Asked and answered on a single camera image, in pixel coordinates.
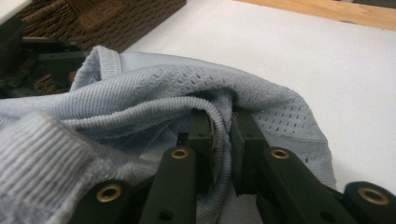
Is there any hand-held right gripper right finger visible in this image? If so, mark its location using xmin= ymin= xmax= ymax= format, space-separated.
xmin=230 ymin=106 xmax=270 ymax=197

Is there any light blue tank top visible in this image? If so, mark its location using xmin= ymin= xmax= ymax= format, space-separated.
xmin=0 ymin=45 xmax=338 ymax=224

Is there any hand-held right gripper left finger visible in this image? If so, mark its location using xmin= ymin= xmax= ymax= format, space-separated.
xmin=177 ymin=108 xmax=216 ymax=194

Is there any brown wicker basket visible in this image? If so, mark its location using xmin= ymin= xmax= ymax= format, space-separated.
xmin=17 ymin=0 xmax=187 ymax=94

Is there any wooden board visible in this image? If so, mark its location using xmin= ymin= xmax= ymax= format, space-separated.
xmin=233 ymin=0 xmax=396 ymax=32

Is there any white work board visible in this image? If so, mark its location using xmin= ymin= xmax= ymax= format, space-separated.
xmin=124 ymin=0 xmax=396 ymax=194

